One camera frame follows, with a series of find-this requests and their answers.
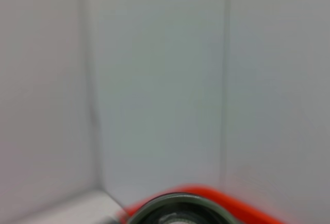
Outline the red bin carry handle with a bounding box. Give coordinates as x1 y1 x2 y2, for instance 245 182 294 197
123 183 284 224

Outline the glass teacup black base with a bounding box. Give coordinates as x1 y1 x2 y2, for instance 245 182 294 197
128 192 236 224

